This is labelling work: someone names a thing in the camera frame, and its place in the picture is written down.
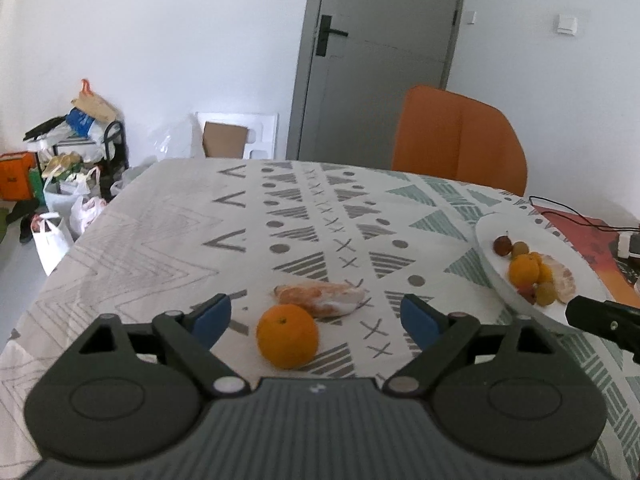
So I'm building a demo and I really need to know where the brown paper bag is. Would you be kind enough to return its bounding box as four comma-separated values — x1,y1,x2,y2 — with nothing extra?
70,79,120,124

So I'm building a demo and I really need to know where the orange-red table mat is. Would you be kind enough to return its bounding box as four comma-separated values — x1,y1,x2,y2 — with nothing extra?
530,204,640,296

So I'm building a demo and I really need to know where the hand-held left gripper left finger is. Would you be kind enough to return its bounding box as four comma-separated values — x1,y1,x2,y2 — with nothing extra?
57,293,250,400

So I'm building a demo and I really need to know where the small peeled pomelo piece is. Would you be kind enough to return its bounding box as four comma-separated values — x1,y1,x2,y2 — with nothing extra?
273,282,367,318

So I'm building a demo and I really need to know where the white tote bag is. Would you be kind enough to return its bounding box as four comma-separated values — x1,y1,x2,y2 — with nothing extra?
31,212,75,277

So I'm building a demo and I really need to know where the large peeled pomelo piece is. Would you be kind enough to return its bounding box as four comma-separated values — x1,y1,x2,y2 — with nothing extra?
542,255,577,305

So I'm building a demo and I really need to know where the black metal rack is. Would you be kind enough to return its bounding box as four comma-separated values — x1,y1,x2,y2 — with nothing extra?
100,121,130,201

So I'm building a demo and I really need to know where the white plate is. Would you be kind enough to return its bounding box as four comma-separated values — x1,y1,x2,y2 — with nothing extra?
473,212,623,336

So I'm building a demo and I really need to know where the clear plastic bag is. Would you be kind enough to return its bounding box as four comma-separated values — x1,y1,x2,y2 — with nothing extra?
110,117,203,196

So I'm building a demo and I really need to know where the black door handle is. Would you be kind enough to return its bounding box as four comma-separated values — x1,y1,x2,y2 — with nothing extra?
317,15,349,57

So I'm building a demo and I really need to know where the white bag with green items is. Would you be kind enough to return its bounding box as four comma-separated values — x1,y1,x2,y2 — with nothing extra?
42,152,102,221

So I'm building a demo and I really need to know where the large orange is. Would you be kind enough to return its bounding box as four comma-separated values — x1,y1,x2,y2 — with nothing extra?
256,303,320,370
508,254,541,287

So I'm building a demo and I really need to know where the black cable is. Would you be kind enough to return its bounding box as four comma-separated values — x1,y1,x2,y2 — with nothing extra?
528,195,640,233

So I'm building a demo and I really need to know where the orange box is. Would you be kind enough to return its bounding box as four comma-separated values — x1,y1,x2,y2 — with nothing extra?
0,152,38,201

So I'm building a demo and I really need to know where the orange chair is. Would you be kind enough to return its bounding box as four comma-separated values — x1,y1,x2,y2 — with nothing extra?
391,84,529,197

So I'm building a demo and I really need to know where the white foam board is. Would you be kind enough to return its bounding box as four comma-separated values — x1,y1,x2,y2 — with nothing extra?
194,111,279,160

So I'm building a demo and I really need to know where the white red-printed plastic bag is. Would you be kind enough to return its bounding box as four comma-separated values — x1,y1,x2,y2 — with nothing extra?
69,196,109,241

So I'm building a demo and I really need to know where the blue and white bag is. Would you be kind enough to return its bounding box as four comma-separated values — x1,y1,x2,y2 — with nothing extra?
65,108,108,142

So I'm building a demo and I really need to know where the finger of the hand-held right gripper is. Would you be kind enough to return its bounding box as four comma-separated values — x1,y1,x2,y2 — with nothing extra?
565,294,640,354

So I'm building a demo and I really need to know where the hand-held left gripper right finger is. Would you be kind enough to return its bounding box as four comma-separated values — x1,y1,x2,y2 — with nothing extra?
382,293,571,401

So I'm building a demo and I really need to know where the cardboard box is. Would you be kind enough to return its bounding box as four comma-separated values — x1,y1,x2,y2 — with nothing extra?
202,121,249,159

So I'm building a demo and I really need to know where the black shoe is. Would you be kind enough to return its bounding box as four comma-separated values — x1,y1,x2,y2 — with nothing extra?
6,199,42,244

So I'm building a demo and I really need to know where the white power adapter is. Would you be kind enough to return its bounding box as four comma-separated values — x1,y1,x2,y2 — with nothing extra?
617,232,640,261

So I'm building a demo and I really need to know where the grey door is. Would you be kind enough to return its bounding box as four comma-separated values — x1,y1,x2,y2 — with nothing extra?
286,0,470,163

